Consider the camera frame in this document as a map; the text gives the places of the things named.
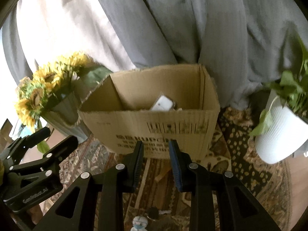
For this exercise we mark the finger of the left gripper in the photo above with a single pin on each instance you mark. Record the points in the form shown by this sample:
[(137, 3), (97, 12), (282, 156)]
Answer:
[(58, 153), (18, 148)]

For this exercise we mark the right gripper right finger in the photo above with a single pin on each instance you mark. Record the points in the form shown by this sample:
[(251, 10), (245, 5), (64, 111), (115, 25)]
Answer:
[(238, 208)]

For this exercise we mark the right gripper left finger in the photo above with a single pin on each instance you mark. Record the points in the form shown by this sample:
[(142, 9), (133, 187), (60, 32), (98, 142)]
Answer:
[(96, 196)]

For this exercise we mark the small astronaut figurine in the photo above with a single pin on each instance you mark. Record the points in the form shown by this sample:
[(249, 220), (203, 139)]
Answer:
[(139, 223)]

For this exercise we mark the white remote control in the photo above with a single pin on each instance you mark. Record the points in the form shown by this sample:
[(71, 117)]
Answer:
[(163, 103)]

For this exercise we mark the green ribbed vase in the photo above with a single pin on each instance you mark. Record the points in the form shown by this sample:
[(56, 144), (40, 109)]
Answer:
[(63, 116)]

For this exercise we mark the patterned oriental rug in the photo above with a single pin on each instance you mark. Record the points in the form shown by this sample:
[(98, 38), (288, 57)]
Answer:
[(232, 149)]

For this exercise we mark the sunflower bouquet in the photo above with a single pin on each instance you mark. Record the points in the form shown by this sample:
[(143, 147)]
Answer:
[(78, 73)]

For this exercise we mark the white plant pot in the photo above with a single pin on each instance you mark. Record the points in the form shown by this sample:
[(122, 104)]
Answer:
[(286, 135)]

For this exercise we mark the brown cardboard box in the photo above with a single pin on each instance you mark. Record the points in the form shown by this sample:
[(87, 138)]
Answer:
[(118, 113)]

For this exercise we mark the green potted plant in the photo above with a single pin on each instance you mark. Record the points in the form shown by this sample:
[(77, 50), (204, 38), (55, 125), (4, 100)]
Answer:
[(291, 92)]

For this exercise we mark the beige curtain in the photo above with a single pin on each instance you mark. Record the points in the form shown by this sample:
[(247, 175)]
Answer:
[(51, 28)]

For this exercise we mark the grey curtain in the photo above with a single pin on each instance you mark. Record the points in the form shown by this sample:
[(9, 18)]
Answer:
[(242, 43)]

